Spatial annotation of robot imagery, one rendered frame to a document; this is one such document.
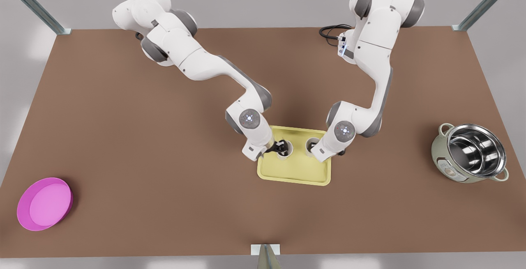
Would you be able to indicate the white IKEA cup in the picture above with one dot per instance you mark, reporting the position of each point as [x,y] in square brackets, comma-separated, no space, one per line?
[284,150]
[310,145]

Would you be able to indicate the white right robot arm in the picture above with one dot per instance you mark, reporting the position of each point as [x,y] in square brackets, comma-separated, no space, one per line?
[197,61]

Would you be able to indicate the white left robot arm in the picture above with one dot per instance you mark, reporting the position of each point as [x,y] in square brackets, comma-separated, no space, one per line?
[372,43]

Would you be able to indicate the yellow rectangular tray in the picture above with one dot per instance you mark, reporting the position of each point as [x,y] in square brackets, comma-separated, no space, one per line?
[294,166]

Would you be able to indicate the green steel-lined pot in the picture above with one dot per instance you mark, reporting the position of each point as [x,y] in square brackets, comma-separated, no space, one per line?
[470,152]

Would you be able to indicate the pink round bowl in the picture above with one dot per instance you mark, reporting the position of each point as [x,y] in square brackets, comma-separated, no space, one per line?
[44,204]

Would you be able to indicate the silver frame post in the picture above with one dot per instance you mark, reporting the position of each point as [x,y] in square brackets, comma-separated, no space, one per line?
[266,256]
[487,2]
[35,6]

